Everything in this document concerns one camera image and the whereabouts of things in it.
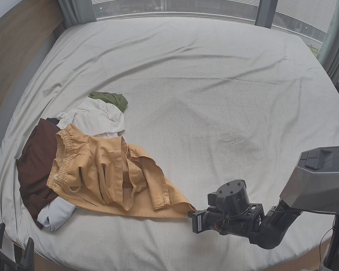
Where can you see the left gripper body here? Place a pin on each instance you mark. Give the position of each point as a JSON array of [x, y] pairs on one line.
[[0, 261]]

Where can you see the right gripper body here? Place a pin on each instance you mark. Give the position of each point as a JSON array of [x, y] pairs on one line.
[[206, 220]]

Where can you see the tan shorts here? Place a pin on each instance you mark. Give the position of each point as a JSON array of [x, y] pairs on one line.
[[107, 165]]

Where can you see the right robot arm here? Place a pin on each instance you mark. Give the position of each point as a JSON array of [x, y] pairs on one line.
[[313, 179]]

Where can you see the bed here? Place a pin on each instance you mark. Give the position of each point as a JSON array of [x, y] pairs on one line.
[[186, 80]]

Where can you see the pale blue garment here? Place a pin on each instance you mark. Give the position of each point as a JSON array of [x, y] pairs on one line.
[[59, 213]]

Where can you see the brown garment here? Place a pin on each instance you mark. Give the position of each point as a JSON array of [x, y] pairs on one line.
[[36, 157]]

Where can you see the black garment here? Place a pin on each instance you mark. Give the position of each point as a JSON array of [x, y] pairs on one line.
[[52, 121]]

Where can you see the cream white garment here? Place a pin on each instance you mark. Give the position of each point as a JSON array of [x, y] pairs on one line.
[[96, 117]]

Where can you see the green garment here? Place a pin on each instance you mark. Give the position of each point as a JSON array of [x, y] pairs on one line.
[[113, 99]]

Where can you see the blue-green curtain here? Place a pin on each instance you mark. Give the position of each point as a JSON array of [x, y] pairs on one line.
[[337, 38], [70, 1]]

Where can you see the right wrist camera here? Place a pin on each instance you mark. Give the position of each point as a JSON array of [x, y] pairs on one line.
[[212, 199]]

